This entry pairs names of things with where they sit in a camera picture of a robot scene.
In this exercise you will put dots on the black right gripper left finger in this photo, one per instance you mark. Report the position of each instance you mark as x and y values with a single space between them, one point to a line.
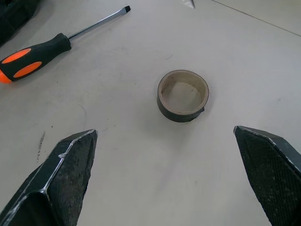
58 183

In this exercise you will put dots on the orange black flathead screwdriver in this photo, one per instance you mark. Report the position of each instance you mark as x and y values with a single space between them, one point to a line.
40 56

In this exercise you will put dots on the black tape roll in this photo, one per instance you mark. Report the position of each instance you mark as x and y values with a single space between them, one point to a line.
178 115

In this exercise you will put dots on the black tool case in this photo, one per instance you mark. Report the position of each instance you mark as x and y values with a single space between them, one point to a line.
14 16

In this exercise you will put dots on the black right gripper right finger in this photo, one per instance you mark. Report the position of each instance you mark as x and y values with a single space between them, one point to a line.
272 174

